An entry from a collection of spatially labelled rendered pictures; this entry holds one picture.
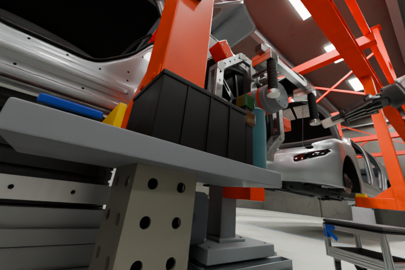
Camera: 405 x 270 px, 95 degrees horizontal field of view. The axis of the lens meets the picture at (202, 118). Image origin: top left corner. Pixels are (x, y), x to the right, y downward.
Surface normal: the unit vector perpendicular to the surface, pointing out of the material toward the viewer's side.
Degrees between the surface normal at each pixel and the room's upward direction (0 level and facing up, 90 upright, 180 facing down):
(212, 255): 90
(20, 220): 90
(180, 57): 90
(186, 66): 90
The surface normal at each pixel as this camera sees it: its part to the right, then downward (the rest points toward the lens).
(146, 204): 0.62, -0.25
